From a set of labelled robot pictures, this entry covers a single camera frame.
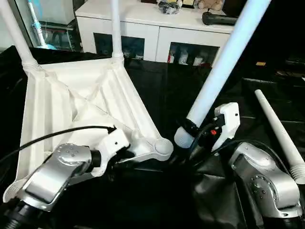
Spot white plastic table top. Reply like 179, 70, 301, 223
2, 56, 175, 204

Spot black handheld device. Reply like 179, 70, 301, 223
202, 11, 240, 26

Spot white low cabinet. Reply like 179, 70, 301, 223
75, 0, 240, 66

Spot dark clutter pile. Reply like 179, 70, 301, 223
157, 0, 183, 15

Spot beige plush toy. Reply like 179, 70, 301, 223
197, 0, 225, 11

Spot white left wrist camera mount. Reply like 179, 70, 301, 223
89, 127, 131, 178

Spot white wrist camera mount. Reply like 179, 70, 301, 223
89, 127, 131, 178
209, 102, 241, 154

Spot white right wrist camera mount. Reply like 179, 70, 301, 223
209, 102, 241, 154

